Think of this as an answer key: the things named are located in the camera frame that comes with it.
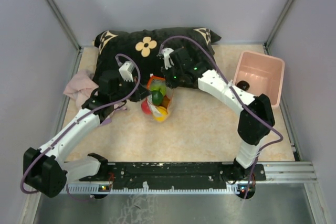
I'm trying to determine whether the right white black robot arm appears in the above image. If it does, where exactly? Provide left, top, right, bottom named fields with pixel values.
left=158, top=48, right=275, bottom=180

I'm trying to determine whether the aluminium corner post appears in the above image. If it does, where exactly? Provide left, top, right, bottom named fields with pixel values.
left=264, top=0, right=296, bottom=51
left=46, top=0, right=81, bottom=51

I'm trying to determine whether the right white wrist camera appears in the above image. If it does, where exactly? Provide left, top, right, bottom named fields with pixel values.
left=157, top=48, right=174, bottom=70

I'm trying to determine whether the brown toy fruit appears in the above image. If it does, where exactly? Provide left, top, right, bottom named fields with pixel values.
left=160, top=96, right=171, bottom=108

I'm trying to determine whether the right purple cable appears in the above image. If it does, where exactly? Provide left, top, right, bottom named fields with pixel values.
left=159, top=35, right=285, bottom=200

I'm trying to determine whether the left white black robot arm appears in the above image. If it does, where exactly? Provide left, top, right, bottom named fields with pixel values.
left=20, top=70, right=141, bottom=198

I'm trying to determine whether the right aluminium corner post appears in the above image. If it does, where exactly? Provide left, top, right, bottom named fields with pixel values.
left=264, top=0, right=296, bottom=51

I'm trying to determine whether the pink purple cloth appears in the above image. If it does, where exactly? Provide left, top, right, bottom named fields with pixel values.
left=63, top=69, right=128, bottom=126

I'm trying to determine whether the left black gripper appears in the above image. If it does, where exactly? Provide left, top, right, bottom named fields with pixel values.
left=111, top=76, right=152, bottom=104

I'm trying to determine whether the dark green toy lime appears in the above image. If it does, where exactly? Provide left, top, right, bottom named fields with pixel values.
left=152, top=90, right=164, bottom=106

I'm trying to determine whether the dark mangosteen toy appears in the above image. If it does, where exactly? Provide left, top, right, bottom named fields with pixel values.
left=236, top=80, right=250, bottom=91

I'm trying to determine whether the black floral pillow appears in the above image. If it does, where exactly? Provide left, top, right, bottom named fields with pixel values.
left=93, top=27, right=222, bottom=85

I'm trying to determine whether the red toy apple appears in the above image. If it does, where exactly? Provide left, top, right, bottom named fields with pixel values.
left=141, top=100, right=152, bottom=115

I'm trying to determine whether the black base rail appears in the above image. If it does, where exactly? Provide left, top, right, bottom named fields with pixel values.
left=81, top=153, right=266, bottom=199

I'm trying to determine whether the light green toy fruit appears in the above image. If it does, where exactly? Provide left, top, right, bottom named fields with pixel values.
left=150, top=81, right=166, bottom=96

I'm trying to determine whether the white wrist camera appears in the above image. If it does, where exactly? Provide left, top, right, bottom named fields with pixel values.
left=119, top=61, right=135, bottom=82
left=157, top=48, right=174, bottom=70

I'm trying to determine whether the pink plastic bin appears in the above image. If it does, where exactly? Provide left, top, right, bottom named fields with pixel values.
left=233, top=50, right=285, bottom=108

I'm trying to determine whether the yellow toy lemon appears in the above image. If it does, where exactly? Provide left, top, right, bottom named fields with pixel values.
left=153, top=106, right=169, bottom=122

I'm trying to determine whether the left aluminium corner post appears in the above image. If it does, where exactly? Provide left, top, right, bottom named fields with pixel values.
left=46, top=0, right=81, bottom=51

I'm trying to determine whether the clear zip bag orange zipper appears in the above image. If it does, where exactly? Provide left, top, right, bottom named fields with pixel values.
left=141, top=74, right=174, bottom=123

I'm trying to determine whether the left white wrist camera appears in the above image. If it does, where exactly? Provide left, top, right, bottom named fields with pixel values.
left=119, top=61, right=135, bottom=82

